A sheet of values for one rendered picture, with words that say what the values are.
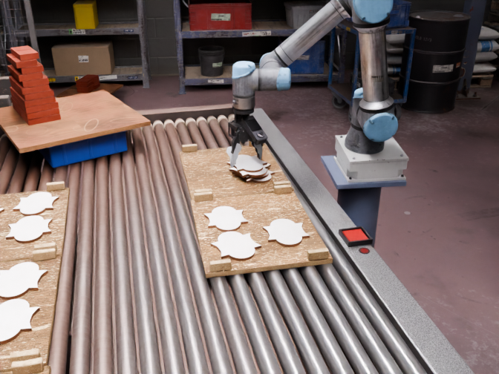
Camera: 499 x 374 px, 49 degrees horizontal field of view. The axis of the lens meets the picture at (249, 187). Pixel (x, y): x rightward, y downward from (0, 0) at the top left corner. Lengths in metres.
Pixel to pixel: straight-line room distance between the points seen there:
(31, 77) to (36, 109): 0.12
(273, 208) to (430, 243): 1.85
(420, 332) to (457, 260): 2.00
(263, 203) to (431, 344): 0.72
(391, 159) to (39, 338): 1.35
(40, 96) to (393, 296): 1.50
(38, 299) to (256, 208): 0.70
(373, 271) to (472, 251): 1.97
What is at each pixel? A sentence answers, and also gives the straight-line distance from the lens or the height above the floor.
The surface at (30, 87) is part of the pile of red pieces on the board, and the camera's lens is 2.24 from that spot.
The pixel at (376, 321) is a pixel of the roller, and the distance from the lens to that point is 1.36.
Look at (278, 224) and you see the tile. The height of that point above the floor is 0.95.
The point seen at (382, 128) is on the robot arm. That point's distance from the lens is 1.91.
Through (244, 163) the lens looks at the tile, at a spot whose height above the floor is 0.98.
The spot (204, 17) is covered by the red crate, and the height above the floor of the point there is 0.78.
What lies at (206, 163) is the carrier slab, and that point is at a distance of 2.04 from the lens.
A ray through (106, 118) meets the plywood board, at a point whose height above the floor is 1.04.
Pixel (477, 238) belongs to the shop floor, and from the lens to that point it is 3.59.
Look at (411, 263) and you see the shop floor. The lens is 3.23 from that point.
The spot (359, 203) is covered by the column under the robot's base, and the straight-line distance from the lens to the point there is 2.18.
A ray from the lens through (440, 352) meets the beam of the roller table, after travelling 1.32.
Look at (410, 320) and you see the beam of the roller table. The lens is 1.38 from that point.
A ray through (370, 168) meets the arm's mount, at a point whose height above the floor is 0.92.
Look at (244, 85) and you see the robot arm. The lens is 1.81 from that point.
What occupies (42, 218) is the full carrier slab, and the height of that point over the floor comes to 0.95.
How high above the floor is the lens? 1.79
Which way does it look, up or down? 27 degrees down
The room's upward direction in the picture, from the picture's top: straight up
